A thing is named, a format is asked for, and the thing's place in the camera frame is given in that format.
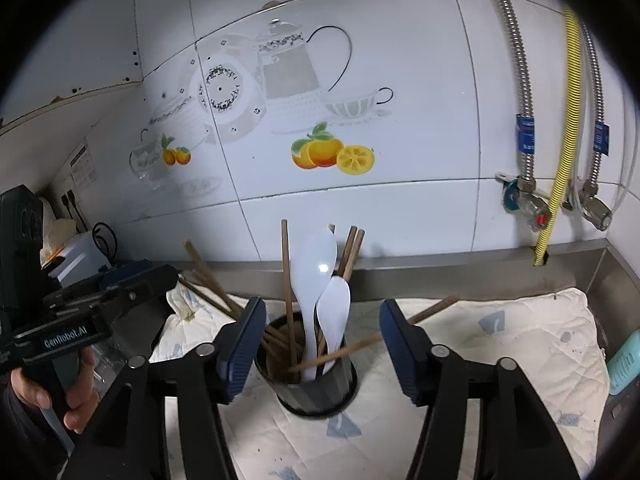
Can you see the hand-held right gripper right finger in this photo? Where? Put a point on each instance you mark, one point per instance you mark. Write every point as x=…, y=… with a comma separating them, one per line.
x=402, y=355

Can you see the black ribbed utensil holder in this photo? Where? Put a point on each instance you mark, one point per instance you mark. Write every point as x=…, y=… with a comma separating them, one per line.
x=320, y=395

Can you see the light blue soap bottle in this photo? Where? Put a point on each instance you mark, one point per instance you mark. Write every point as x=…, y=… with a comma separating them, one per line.
x=625, y=365

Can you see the white appliance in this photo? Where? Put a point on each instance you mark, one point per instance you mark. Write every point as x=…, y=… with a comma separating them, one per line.
x=80, y=255

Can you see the steel valve with red knob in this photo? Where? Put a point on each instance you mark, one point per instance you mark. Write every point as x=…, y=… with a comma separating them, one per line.
x=530, y=205

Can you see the wall socket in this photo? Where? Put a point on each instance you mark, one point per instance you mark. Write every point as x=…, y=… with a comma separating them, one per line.
x=69, y=200

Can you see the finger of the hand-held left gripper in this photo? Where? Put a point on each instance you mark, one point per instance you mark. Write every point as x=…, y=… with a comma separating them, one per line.
x=145, y=300
x=125, y=272

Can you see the white quilted printed cloth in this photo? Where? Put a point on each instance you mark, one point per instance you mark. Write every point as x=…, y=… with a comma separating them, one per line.
x=525, y=350

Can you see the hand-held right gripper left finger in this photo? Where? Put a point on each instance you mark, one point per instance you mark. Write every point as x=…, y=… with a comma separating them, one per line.
x=242, y=355

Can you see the pile of wooden chopsticks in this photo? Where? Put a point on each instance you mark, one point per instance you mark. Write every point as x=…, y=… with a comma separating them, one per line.
x=285, y=270

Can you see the white wall notice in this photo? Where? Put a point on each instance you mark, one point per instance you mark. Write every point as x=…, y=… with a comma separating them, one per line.
x=84, y=162

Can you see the person's left hand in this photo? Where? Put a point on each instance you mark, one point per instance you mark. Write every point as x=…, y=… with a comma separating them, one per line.
x=85, y=390

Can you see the white textured rice paddle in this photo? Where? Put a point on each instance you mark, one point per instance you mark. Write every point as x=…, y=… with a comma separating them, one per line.
x=332, y=310

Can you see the white plastic spoon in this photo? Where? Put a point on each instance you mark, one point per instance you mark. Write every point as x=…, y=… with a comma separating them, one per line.
x=312, y=260

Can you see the person's left forearm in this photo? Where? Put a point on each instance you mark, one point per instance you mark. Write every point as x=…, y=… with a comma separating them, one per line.
x=20, y=435

